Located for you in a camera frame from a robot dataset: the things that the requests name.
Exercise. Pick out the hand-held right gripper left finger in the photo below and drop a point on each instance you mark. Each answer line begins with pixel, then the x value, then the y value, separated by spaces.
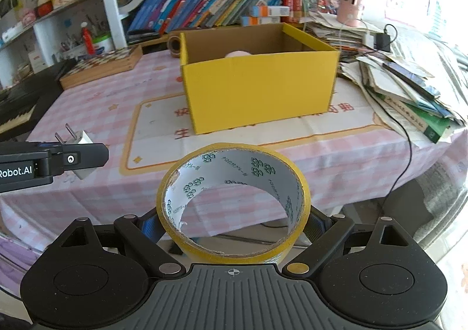
pixel 150 227

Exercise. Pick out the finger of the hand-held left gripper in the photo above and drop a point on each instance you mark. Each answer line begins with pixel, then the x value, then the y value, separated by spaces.
pixel 84 156

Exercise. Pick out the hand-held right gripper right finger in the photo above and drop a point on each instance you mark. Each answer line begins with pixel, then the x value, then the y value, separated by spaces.
pixel 315 227

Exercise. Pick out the white plug adapter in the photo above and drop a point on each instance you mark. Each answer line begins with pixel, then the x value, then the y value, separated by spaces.
pixel 85 139

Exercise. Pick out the yellow tape roll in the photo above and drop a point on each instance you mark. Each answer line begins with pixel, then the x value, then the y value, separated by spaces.
pixel 237 256

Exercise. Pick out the yellow cardboard box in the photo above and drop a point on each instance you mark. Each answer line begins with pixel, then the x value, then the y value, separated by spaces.
pixel 256 92

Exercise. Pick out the pink plush pig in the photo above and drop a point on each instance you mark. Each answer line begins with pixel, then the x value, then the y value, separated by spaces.
pixel 237 54

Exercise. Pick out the pink checked tablecloth desktop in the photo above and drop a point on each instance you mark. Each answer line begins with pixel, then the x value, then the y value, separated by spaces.
pixel 109 114

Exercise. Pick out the black electronic keyboard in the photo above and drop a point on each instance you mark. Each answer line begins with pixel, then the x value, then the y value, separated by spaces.
pixel 22 96

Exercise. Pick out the wooden chess board box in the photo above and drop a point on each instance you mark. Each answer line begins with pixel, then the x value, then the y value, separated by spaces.
pixel 106 66

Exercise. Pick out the white pen holder with pens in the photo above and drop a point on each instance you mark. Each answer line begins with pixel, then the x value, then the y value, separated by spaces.
pixel 73 52

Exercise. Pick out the white carton with red label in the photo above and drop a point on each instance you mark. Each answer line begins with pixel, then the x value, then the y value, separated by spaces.
pixel 36 61

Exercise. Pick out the white green lidded tub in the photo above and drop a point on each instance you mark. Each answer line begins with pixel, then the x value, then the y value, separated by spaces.
pixel 103 44

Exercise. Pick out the red glue bottle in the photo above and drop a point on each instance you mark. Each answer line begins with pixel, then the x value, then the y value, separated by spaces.
pixel 87 41

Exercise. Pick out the wooden retro radio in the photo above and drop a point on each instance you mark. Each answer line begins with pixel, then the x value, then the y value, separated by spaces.
pixel 174 45

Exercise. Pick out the red round doll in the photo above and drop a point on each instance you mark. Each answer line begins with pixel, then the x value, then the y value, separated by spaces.
pixel 44 8

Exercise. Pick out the white shelf unit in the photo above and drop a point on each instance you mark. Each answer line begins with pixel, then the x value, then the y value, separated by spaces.
pixel 109 4

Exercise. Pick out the stack of papers and books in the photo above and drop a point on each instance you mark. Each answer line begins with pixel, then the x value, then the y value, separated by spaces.
pixel 402 96

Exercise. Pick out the row of colourful books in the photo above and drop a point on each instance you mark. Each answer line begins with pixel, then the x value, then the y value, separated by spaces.
pixel 193 4

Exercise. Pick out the black charger adapter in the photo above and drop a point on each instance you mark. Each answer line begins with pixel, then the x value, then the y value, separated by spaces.
pixel 383 43

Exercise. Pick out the orange white small box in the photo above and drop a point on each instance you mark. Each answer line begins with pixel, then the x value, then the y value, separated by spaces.
pixel 252 21
pixel 272 11

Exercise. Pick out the pink cylinder holder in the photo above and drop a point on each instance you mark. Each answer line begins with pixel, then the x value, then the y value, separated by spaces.
pixel 349 4

